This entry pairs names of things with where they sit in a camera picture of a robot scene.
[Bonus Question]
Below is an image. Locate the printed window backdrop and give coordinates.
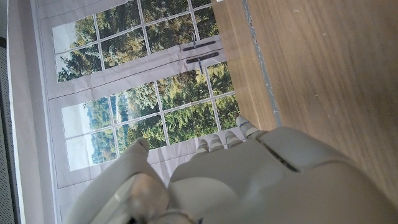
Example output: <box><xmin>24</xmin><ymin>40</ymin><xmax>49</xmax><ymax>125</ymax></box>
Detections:
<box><xmin>30</xmin><ymin>0</ymin><xmax>246</xmax><ymax>224</ymax></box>

